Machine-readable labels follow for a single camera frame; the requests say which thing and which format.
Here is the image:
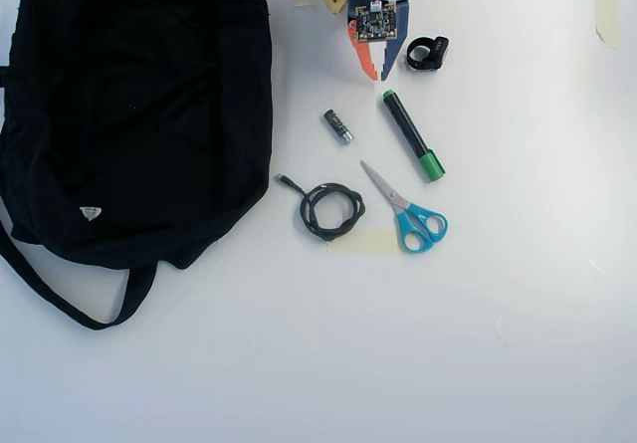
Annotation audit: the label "coiled black USB cable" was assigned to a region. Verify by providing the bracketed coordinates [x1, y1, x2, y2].
[275, 172, 369, 244]

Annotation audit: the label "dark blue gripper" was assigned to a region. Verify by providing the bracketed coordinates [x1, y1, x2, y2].
[345, 0, 411, 83]

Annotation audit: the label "scissors with blue handles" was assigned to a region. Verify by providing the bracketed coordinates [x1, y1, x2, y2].
[359, 159, 450, 255]

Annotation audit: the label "black AA battery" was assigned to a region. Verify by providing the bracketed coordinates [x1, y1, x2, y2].
[322, 109, 356, 146]

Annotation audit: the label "bare camera circuit board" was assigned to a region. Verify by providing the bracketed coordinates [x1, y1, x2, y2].
[347, 0, 402, 46]

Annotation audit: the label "masking tape piece with torn corner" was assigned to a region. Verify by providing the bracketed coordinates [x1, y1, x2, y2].
[592, 0, 623, 51]

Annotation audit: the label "black AXA bike light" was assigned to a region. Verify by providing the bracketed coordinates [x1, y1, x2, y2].
[406, 36, 451, 72]

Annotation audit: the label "wide masking tape strip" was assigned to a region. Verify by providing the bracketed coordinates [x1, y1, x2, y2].
[324, 228, 407, 256]

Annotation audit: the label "black marker with green cap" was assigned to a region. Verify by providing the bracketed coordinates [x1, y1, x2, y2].
[381, 89, 447, 184]

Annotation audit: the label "black fabric bag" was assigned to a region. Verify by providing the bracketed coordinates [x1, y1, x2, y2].
[0, 0, 276, 332]

